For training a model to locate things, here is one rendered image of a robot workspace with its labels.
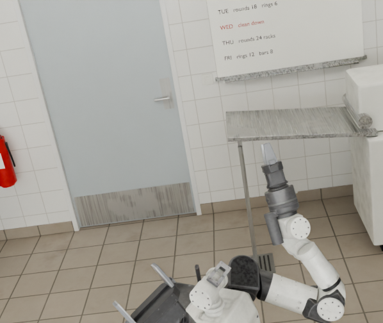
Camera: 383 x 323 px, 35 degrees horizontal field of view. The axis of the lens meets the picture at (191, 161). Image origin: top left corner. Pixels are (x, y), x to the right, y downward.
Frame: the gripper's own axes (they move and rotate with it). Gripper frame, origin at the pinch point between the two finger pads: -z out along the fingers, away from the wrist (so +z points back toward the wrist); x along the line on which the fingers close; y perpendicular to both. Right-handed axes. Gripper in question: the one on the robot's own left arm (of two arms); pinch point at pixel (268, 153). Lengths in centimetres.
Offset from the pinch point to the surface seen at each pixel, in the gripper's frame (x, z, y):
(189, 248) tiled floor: -281, 59, 57
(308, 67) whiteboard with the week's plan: -280, -46, -68
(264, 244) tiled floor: -272, 71, 2
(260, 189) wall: -321, 35, -9
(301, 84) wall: -287, -36, -60
